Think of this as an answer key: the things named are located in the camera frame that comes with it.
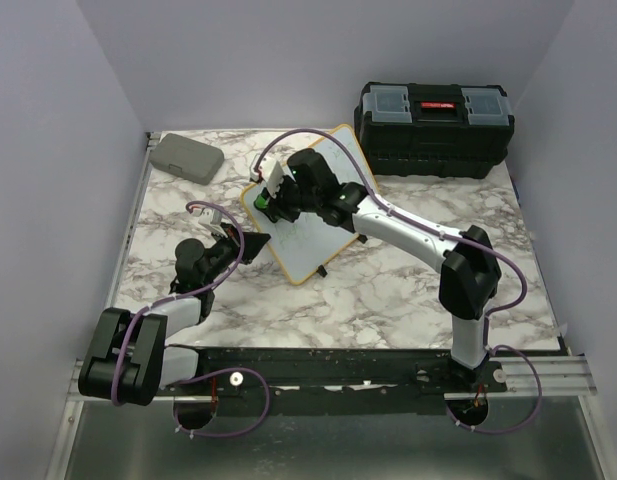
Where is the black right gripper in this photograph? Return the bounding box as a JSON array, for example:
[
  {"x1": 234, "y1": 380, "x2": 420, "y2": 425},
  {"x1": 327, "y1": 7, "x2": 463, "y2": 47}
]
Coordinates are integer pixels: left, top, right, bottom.
[{"x1": 260, "y1": 174, "x2": 319, "y2": 226}]

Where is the yellow framed whiteboard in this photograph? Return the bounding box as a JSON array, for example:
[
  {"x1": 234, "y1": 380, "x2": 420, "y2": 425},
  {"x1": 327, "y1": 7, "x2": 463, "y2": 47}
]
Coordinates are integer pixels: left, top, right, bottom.
[{"x1": 240, "y1": 124, "x2": 379, "y2": 285}]

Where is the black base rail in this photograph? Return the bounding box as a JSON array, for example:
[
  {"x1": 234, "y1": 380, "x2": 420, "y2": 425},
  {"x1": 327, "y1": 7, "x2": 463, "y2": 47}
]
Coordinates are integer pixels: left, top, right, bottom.
[{"x1": 90, "y1": 344, "x2": 519, "y2": 419}]

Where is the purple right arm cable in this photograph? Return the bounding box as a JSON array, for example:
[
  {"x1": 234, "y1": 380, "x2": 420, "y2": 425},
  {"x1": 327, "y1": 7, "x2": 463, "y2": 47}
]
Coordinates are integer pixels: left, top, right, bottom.
[{"x1": 251, "y1": 128, "x2": 544, "y2": 435}]

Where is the black plastic toolbox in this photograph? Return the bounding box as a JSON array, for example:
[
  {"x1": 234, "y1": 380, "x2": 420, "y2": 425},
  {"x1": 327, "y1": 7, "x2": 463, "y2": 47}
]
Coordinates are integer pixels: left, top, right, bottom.
[{"x1": 354, "y1": 82, "x2": 515, "y2": 179}]

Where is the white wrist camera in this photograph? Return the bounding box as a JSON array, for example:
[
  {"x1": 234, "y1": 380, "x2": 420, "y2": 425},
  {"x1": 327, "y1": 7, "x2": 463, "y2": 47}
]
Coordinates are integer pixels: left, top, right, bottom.
[
  {"x1": 249, "y1": 157, "x2": 284, "y2": 198},
  {"x1": 192, "y1": 207, "x2": 226, "y2": 237}
]

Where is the green whiteboard eraser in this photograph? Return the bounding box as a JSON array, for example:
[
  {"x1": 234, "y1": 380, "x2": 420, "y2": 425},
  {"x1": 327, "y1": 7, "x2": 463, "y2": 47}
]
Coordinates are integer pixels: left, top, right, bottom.
[{"x1": 254, "y1": 195, "x2": 269, "y2": 211}]

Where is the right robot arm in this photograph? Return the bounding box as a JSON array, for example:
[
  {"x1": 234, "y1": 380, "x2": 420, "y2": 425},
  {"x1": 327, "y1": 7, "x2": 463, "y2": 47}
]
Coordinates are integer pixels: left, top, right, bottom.
[{"x1": 251, "y1": 148, "x2": 501, "y2": 392}]

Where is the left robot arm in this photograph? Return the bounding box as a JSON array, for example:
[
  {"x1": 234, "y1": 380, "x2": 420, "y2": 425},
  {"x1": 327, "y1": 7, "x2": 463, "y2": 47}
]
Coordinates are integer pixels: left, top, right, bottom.
[{"x1": 78, "y1": 223, "x2": 271, "y2": 406}]

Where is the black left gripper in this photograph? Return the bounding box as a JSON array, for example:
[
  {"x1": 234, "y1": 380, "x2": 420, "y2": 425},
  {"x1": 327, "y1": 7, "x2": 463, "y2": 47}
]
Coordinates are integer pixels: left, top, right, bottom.
[{"x1": 202, "y1": 222, "x2": 271, "y2": 286}]

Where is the aluminium frame rail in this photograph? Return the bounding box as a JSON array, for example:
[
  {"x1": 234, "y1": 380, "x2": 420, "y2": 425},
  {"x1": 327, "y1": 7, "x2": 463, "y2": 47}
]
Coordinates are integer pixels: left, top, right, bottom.
[{"x1": 46, "y1": 156, "x2": 151, "y2": 479}]

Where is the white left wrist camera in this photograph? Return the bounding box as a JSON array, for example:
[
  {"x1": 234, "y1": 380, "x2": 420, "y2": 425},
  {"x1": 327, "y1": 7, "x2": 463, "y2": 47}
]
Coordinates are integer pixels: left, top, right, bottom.
[{"x1": 192, "y1": 207, "x2": 226, "y2": 237}]

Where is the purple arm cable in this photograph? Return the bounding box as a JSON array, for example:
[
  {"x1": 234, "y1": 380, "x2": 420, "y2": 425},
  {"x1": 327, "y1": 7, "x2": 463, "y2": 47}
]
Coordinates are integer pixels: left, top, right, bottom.
[
  {"x1": 110, "y1": 200, "x2": 272, "y2": 440},
  {"x1": 251, "y1": 128, "x2": 544, "y2": 435}
]

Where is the grey plastic case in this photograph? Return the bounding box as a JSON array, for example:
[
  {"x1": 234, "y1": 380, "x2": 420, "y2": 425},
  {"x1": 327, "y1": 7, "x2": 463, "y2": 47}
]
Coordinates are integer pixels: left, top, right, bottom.
[{"x1": 149, "y1": 133, "x2": 225, "y2": 185}]

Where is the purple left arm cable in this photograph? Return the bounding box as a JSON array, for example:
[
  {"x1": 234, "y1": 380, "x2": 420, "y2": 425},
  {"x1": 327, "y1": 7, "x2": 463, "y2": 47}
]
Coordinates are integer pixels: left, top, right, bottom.
[{"x1": 110, "y1": 200, "x2": 272, "y2": 440}]

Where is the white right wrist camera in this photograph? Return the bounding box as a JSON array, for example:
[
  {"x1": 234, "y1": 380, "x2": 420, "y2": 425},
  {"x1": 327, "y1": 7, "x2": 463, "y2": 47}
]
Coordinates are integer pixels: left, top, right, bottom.
[{"x1": 249, "y1": 157, "x2": 284, "y2": 198}]

